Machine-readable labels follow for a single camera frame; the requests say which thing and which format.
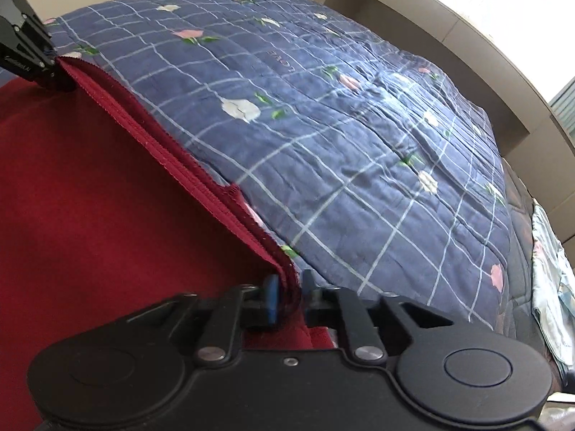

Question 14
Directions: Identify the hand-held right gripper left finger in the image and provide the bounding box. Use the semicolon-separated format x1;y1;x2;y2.
126;275;280;365

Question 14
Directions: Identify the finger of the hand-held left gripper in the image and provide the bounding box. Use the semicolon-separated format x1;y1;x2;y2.
0;0;75;93

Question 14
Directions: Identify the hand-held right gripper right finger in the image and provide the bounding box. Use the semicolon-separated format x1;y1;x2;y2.
303;269;454;365

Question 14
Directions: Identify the red long-sleeved sweater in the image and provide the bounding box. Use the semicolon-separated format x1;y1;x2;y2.
0;56;333;431

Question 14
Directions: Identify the blue plaid floral quilt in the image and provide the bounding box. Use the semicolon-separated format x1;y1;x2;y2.
42;0;513;337

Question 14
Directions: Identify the grey quilted mattress pad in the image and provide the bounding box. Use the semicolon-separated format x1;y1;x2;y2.
496;157;571;391

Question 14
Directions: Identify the light blue cloth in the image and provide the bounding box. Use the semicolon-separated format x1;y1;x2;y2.
531;204;575;369

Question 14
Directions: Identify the beige wardrobe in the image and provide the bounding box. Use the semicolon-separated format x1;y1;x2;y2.
503;117;575;216

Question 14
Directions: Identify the beige window cabinet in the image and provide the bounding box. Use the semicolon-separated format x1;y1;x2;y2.
328;0;558;153

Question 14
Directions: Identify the blue curtain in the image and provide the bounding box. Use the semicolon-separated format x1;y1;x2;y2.
550;85;575;142

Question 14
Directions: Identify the white framed window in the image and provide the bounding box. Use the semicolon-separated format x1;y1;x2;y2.
422;0;575;104

